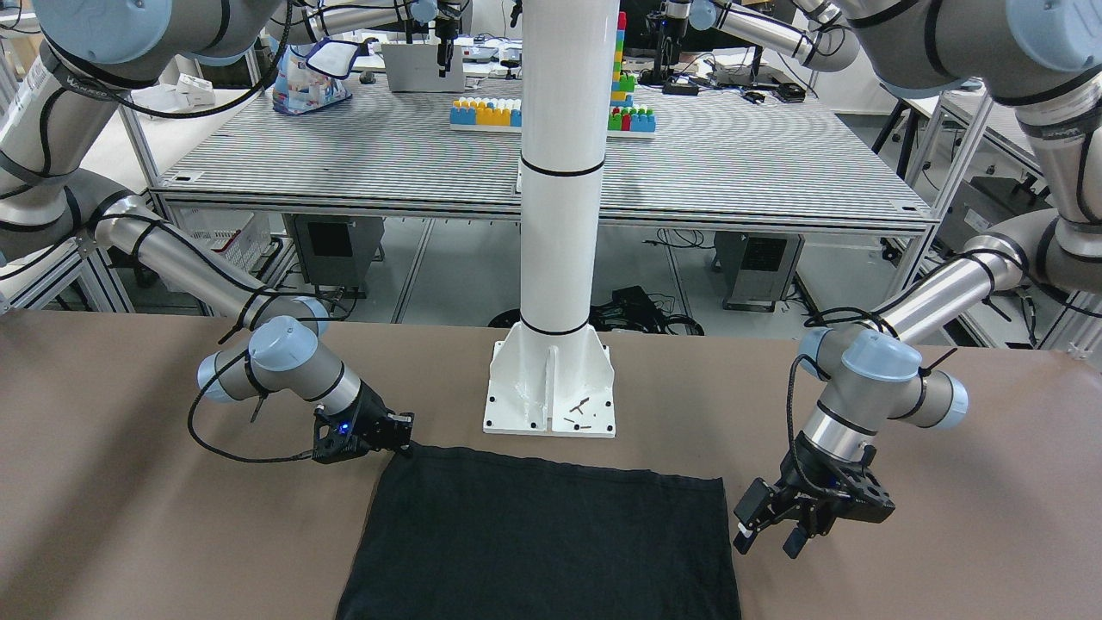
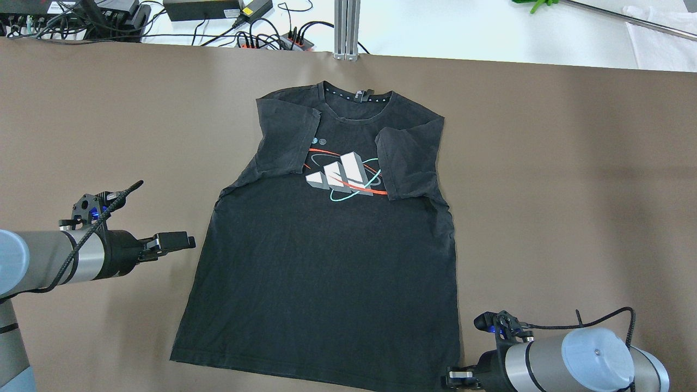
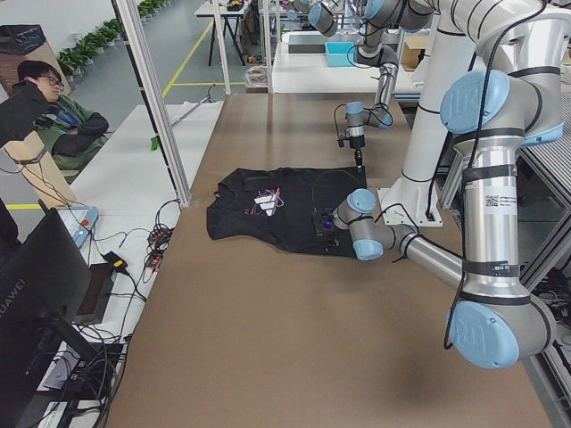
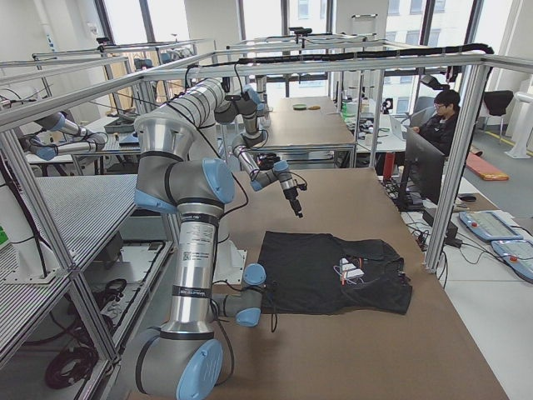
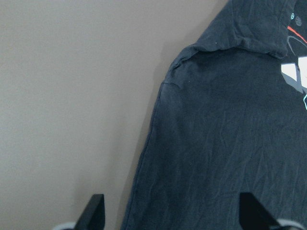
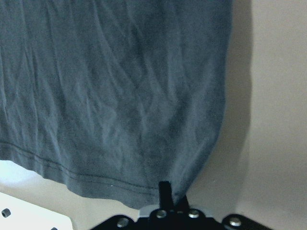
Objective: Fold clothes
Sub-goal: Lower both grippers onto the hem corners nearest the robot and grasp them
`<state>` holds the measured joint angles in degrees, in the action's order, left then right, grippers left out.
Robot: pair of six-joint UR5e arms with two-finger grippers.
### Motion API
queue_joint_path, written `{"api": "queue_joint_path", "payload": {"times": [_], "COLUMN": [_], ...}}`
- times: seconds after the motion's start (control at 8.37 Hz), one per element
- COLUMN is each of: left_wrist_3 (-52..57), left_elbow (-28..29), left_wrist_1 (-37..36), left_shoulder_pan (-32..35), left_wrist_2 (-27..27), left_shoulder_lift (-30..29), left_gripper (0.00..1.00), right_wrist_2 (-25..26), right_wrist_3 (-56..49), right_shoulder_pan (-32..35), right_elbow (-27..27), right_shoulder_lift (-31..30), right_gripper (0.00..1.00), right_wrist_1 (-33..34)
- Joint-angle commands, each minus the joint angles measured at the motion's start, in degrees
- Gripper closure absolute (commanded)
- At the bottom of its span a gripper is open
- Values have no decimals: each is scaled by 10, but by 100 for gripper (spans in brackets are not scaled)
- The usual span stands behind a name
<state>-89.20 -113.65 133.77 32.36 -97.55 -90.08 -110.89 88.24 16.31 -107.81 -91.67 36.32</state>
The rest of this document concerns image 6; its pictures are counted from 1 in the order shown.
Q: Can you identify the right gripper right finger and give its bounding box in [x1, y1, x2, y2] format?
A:
[177, 195, 189, 210]

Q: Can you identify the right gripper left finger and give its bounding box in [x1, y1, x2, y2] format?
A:
[158, 181, 173, 210]

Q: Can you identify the black graphic t-shirt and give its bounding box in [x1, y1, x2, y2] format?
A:
[0, 0, 232, 209]

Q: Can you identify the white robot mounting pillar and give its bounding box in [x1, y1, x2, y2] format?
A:
[0, 193, 73, 230]

